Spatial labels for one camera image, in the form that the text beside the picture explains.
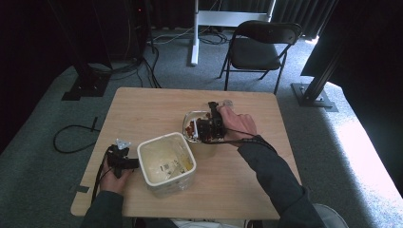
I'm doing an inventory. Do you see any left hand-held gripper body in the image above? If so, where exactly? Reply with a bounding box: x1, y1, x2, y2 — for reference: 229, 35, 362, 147
106, 138, 136, 179

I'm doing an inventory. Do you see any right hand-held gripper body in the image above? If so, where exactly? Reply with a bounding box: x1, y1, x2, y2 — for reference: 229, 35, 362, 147
193, 101, 227, 143

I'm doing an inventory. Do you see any clear plastic cup with food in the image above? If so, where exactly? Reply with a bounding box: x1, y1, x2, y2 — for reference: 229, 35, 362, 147
182, 109, 220, 144

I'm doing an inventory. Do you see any white square bin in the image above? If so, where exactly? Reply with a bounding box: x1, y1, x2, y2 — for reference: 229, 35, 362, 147
136, 131, 198, 200

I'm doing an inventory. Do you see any person's right hand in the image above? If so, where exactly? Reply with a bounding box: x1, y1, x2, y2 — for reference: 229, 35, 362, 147
217, 104, 259, 148

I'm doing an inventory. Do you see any person's left hand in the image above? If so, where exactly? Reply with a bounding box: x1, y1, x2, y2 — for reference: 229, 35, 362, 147
100, 166, 135, 196

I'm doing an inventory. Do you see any grey tape strip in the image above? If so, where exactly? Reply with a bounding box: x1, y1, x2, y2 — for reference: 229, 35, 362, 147
68, 184, 90, 195

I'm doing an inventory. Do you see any black stand with square base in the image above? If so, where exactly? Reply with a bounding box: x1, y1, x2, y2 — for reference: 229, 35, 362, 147
47, 0, 112, 102

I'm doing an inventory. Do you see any black folding chair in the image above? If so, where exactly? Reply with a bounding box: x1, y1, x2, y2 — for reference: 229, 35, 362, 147
218, 20, 303, 96

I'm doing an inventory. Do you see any black profile stand with base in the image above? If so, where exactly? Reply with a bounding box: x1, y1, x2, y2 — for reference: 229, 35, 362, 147
291, 28, 353, 113

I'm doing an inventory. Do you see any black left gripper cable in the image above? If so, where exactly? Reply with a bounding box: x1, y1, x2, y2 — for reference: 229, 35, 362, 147
90, 151, 112, 204

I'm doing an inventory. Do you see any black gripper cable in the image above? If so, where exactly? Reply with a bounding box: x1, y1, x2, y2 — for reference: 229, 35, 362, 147
202, 127, 278, 154
90, 151, 112, 204

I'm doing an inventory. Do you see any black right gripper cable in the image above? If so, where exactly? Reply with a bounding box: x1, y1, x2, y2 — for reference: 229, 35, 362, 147
202, 127, 278, 154

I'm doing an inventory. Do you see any black looped floor cable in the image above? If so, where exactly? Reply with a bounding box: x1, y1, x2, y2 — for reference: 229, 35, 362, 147
52, 116, 103, 155

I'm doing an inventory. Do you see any bundle of black floor cables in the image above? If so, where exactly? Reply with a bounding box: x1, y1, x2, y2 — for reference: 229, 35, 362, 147
88, 18, 163, 89

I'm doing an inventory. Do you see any white floor cable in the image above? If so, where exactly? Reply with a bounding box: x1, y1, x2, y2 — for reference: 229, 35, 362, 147
147, 25, 231, 46

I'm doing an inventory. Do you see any white metal stand frame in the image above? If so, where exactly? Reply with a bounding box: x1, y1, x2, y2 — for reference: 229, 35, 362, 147
189, 0, 278, 67

